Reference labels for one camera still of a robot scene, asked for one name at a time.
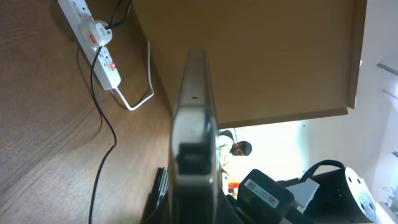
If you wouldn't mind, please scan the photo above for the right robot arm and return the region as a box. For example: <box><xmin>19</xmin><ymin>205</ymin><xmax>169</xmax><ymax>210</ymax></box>
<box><xmin>303</xmin><ymin>167</ymin><xmax>378</xmax><ymax>223</ymax></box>

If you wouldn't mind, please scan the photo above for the brown partition board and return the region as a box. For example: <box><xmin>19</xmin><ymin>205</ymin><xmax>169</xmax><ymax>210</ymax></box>
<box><xmin>133</xmin><ymin>0</ymin><xmax>367</xmax><ymax>128</ymax></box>

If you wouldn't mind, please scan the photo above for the white power strip cord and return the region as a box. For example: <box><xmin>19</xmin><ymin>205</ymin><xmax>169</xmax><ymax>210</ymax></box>
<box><xmin>113</xmin><ymin>40</ymin><xmax>155</xmax><ymax>111</ymax></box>

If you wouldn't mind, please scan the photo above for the white power strip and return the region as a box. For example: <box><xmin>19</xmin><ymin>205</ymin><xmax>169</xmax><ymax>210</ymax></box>
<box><xmin>58</xmin><ymin>0</ymin><xmax>121</xmax><ymax>90</ymax></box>

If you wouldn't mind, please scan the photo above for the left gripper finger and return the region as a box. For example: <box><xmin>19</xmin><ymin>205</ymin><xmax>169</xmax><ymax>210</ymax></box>
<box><xmin>141</xmin><ymin>167</ymin><xmax>169</xmax><ymax>223</ymax></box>

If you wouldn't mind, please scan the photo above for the white USB wall charger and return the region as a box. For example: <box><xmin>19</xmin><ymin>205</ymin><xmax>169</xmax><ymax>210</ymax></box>
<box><xmin>79</xmin><ymin>21</ymin><xmax>113</xmax><ymax>49</ymax></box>

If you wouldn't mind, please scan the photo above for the person in background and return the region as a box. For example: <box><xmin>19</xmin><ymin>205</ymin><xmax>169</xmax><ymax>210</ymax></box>
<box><xmin>217</xmin><ymin>130</ymin><xmax>252</xmax><ymax>175</ymax></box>

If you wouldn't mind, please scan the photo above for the black USB charging cable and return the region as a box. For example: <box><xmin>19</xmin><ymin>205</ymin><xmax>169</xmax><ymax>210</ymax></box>
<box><xmin>88</xmin><ymin>0</ymin><xmax>133</xmax><ymax>224</ymax></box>

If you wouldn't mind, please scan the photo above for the black smartphone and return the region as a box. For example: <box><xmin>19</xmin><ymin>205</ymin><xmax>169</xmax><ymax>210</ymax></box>
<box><xmin>169</xmin><ymin>49</ymin><xmax>219</xmax><ymax>223</ymax></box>

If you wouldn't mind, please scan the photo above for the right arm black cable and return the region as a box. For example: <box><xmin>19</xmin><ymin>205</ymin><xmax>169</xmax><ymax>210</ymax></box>
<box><xmin>276</xmin><ymin>159</ymin><xmax>346</xmax><ymax>187</ymax></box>

